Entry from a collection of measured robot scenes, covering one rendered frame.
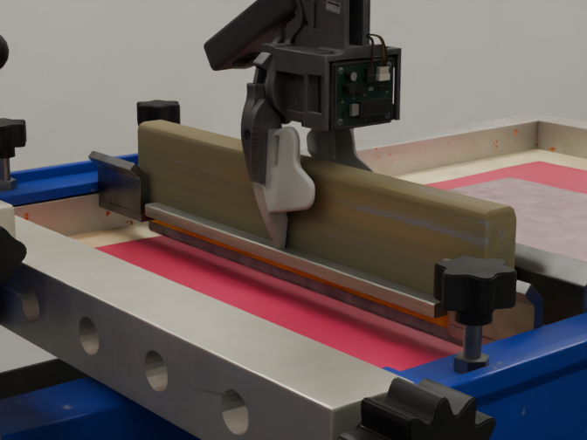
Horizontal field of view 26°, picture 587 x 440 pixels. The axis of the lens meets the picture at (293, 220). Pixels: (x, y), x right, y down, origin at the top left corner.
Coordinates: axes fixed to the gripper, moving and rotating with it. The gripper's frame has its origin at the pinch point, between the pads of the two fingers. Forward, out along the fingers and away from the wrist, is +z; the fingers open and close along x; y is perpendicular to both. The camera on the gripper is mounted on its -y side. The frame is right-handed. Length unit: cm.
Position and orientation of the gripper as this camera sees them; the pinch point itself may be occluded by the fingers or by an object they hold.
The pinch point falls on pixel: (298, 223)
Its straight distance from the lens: 96.5
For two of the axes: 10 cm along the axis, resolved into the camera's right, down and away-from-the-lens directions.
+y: 6.3, 2.0, -7.5
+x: 7.8, -1.6, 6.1
